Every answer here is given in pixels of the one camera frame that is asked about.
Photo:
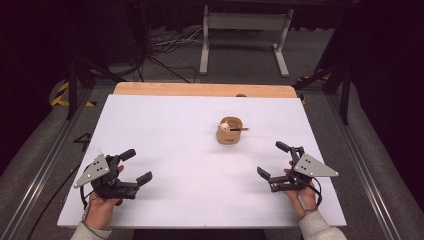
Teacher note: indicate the aluminium floor rail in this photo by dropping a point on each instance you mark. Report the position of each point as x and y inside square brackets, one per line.
[363, 166]
[43, 170]

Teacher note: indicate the person's left hand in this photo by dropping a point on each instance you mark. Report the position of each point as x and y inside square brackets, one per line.
[100, 213]

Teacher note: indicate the wooden table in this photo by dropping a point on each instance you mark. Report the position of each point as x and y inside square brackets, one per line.
[200, 89]

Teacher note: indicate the black tripod stand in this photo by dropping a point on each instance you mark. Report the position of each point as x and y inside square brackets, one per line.
[345, 96]
[72, 90]

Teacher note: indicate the yellow black floor tape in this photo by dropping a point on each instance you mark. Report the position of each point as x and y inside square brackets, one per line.
[60, 96]

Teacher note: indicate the person's right hand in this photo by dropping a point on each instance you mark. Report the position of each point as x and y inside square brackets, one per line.
[305, 200]

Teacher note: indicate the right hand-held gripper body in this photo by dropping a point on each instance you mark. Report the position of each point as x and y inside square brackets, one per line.
[313, 168]

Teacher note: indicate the wooden pen holder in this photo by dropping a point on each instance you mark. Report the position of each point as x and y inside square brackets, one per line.
[228, 136]

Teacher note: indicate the black cabinet with red light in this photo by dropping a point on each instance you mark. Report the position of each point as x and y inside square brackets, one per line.
[138, 30]

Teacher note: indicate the grey metal stand frame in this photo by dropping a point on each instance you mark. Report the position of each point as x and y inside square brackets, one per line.
[246, 20]

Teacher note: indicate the thin dark pencil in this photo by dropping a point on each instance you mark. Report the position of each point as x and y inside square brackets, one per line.
[241, 129]

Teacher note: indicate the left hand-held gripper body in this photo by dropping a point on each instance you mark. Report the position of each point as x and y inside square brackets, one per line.
[95, 170]

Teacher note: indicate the white board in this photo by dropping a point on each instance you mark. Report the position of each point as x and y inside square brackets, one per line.
[173, 150]

